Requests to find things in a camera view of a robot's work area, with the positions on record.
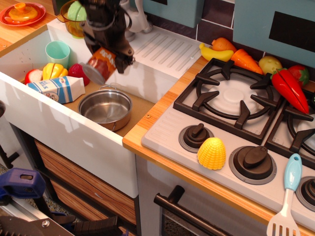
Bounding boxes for red toy chili pepper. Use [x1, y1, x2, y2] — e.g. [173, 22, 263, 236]
[270, 68, 309, 114]

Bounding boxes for yellow toy corn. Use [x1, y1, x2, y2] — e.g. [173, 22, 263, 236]
[197, 137, 226, 170]

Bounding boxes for red orange toy plate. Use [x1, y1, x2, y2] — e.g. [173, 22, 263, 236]
[0, 2, 46, 27]

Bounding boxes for white toy sink basin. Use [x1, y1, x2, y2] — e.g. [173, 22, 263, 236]
[0, 20, 200, 198]

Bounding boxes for grey toy faucet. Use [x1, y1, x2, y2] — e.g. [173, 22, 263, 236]
[120, 0, 153, 42]

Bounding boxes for yellow toy banana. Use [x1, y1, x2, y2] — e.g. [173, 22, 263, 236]
[199, 43, 234, 62]

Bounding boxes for toy milk carton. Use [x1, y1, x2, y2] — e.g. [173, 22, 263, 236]
[27, 76, 85, 104]

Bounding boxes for black stove knob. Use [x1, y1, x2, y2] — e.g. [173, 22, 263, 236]
[178, 123, 214, 153]
[296, 177, 315, 212]
[229, 146, 277, 185]

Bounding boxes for black left stove knob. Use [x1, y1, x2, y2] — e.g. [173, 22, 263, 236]
[178, 123, 214, 153]

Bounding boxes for mint green plastic cup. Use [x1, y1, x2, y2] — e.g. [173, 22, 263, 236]
[45, 41, 70, 69]

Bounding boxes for black right stove knob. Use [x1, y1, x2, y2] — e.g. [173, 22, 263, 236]
[296, 177, 315, 212]

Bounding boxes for orange toy carrot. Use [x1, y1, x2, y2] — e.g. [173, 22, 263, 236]
[231, 49, 263, 75]
[212, 37, 237, 53]

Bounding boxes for black left stove grate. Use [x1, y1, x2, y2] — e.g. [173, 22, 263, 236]
[173, 59, 283, 145]

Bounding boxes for green toy lettuce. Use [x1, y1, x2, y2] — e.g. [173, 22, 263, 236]
[67, 0, 87, 22]

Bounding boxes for black middle stove knob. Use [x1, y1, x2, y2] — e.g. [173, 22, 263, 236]
[229, 146, 277, 185]

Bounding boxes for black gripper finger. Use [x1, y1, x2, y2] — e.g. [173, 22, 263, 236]
[84, 36, 101, 55]
[115, 46, 135, 74]

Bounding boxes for red toy strawberry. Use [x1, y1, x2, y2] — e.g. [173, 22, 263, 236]
[288, 65, 310, 87]

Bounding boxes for black stove grate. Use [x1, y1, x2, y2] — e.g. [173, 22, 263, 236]
[265, 90, 315, 169]
[173, 59, 283, 145]

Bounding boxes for orange toy pot lid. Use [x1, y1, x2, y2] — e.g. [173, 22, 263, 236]
[8, 3, 38, 22]

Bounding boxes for blue white toy spatula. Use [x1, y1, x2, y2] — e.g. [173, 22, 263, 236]
[266, 153, 302, 236]

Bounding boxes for blue clamp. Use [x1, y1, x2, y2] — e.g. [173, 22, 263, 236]
[0, 168, 46, 206]

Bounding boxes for orange toy beans can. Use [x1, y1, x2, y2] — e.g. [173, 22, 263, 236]
[82, 47, 116, 85]

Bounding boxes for black right stove grate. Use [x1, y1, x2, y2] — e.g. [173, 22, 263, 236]
[265, 90, 315, 169]

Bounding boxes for stainless steel pot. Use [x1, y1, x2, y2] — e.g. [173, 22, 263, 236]
[78, 85, 133, 131]

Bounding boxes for red toy apple half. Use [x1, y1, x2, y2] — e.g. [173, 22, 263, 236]
[68, 63, 90, 86]

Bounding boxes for yellow toy potato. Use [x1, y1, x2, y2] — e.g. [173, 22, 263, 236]
[258, 56, 283, 75]

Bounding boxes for orange toy carrot front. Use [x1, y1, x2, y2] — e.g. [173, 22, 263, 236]
[231, 49, 263, 75]

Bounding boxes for black oven door handle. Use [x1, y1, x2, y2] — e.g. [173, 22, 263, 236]
[154, 185, 231, 236]

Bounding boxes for orange transparent measuring cup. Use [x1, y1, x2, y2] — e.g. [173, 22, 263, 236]
[57, 0, 84, 38]

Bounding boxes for orange toy carrot back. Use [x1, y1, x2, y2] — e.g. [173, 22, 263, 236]
[212, 37, 237, 53]

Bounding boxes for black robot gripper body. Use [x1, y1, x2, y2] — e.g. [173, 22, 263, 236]
[78, 0, 131, 56]

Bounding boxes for yellow toy bell pepper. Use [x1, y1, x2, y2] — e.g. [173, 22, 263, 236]
[42, 62, 68, 80]

